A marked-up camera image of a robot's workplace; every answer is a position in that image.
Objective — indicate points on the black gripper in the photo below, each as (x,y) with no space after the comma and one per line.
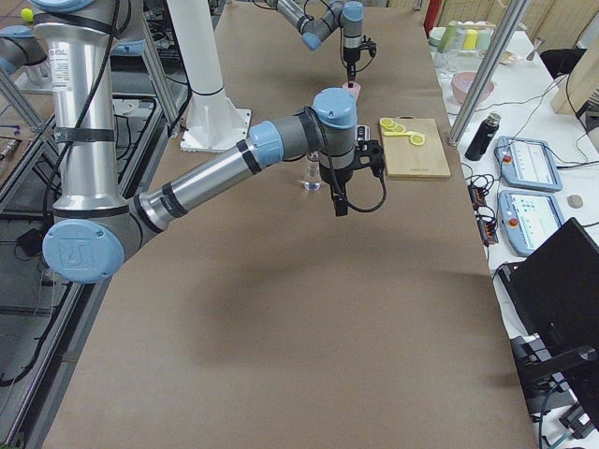
(350,54)
(340,178)

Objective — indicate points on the pink plastic cup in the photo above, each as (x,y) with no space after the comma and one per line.
(352,88)

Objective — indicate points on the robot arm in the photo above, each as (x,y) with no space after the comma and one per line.
(96,229)
(345,16)

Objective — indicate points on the glass sauce bottle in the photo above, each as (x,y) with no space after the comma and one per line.
(312,179)

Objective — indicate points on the green cup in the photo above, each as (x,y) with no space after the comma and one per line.
(449,38)

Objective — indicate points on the yellow cup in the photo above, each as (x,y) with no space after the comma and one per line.
(470,37)

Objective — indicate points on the lemon slice top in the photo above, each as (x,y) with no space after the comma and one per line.
(385,122)

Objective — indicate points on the bamboo cutting board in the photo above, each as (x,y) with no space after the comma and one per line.
(407,161)

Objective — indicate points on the yellow plastic knife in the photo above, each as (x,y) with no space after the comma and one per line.
(397,134)

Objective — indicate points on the lemon slice front pair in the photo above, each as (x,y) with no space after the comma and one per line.
(417,139)

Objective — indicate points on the black water bottle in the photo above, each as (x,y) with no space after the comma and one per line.
(483,136)

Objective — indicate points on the teach pendant near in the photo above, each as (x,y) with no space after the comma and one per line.
(529,219)

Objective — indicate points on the teach pendant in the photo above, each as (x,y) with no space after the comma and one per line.
(528,164)
(529,219)

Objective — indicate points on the teach pendant far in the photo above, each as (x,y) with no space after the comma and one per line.
(528,164)

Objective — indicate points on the black laptop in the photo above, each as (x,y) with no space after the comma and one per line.
(555,290)

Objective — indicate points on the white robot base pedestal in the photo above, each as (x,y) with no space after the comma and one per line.
(213,123)

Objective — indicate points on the aluminium frame post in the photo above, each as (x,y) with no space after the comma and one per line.
(508,25)

